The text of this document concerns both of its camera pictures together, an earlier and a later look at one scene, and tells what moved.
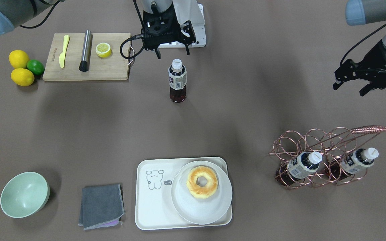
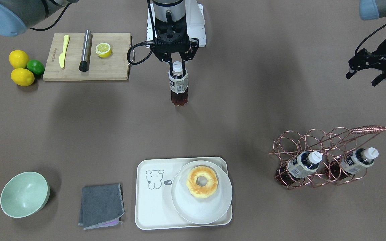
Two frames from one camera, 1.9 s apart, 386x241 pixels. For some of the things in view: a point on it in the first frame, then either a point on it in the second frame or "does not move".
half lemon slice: x=103 y=50 does not move
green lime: x=36 y=67 does not move
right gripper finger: x=188 y=28 → x=183 y=69
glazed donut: x=199 y=191 does not move
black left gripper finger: x=373 y=85 → x=380 y=78
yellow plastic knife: x=62 y=57 does not move
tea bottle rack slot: x=177 y=75 does not move
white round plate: x=198 y=211 does not move
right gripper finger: x=157 y=52 → x=171 y=67
